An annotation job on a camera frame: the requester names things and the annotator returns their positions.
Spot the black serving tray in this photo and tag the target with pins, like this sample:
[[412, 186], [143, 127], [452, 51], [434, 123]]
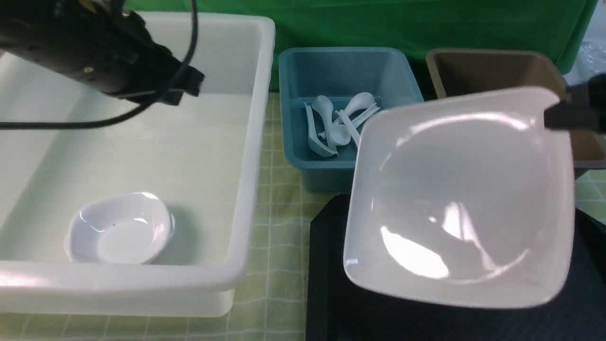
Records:
[[338, 310]]

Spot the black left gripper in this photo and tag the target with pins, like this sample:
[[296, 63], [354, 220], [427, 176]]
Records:
[[97, 43]]

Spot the green checked tablecloth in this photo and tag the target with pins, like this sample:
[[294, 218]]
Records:
[[269, 304]]

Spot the clear plastic object at right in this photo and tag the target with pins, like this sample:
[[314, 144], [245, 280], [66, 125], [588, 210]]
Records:
[[591, 61]]

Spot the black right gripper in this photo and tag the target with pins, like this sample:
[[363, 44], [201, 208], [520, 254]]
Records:
[[587, 109]]

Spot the large white plastic tub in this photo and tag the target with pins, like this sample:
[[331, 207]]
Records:
[[201, 157]]

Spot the white spoon top in bin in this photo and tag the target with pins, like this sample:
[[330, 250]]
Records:
[[362, 101]]

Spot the green backdrop cloth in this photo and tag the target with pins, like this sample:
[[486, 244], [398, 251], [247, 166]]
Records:
[[554, 28]]

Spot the white bowl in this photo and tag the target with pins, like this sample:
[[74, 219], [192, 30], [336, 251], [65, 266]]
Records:
[[129, 229]]

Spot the teal plastic bin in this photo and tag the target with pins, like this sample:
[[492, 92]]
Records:
[[338, 73]]

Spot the brown plastic bin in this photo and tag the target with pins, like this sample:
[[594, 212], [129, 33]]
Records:
[[464, 71]]

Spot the large white square plate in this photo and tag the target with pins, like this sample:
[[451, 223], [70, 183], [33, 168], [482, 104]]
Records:
[[466, 201]]

